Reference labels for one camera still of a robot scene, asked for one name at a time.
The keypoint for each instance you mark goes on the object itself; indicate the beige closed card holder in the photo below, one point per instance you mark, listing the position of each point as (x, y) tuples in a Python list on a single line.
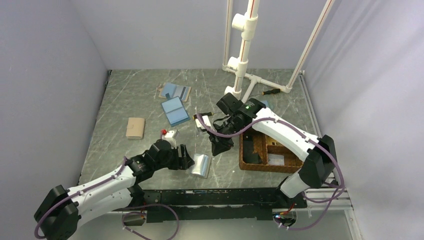
[(135, 128)]

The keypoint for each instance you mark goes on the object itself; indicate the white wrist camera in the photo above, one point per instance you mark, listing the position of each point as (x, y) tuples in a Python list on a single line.
[(204, 122), (170, 136)]

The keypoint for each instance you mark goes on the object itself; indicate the brown woven basket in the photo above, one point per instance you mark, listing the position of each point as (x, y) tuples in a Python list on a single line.
[(270, 146)]

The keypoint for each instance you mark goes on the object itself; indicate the black orange screwdriver far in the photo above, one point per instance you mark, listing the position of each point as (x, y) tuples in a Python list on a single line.
[(267, 92)]

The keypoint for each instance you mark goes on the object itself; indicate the aluminium extrusion rail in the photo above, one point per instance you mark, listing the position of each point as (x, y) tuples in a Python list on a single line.
[(316, 201)]

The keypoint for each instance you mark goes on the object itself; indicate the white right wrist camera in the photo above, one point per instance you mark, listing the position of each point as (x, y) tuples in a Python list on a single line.
[(204, 122)]

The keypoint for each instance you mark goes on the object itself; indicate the grey leather card holder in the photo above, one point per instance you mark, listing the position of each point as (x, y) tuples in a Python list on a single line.
[(201, 165)]

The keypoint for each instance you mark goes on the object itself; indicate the blue card holder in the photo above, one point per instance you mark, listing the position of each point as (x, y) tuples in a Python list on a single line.
[(175, 111), (265, 103)]

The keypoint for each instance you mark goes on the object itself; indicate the tan card holder with cards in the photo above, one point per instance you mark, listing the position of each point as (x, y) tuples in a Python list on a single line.
[(174, 90)]

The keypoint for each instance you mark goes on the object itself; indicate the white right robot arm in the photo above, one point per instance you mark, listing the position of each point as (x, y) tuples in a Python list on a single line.
[(317, 154)]

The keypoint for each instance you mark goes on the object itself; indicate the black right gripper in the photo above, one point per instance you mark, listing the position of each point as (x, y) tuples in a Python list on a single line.
[(220, 145)]

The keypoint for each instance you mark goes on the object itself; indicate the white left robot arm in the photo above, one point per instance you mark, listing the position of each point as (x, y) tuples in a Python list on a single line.
[(99, 192)]

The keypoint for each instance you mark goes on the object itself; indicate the white card in basket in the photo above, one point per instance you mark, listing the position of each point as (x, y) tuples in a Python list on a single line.
[(275, 160)]

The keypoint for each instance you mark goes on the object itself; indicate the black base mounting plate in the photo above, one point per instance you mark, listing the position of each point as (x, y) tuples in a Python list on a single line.
[(212, 204)]

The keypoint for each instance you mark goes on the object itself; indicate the blue card holder on green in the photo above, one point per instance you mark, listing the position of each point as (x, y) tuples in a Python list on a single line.
[(265, 103)]

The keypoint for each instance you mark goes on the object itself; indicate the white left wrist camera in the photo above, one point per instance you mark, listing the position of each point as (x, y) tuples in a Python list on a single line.
[(170, 136)]

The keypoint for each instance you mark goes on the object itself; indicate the white PVC pipe frame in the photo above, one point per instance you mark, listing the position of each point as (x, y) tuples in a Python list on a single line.
[(246, 23)]

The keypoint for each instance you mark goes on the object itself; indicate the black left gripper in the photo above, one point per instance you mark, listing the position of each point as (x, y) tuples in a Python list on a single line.
[(181, 162)]

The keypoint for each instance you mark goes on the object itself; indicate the black yellow screwdriver near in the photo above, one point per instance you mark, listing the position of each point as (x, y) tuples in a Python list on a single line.
[(210, 113)]

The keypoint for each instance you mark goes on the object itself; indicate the right side aluminium rail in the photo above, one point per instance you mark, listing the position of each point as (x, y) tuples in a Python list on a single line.
[(334, 178)]

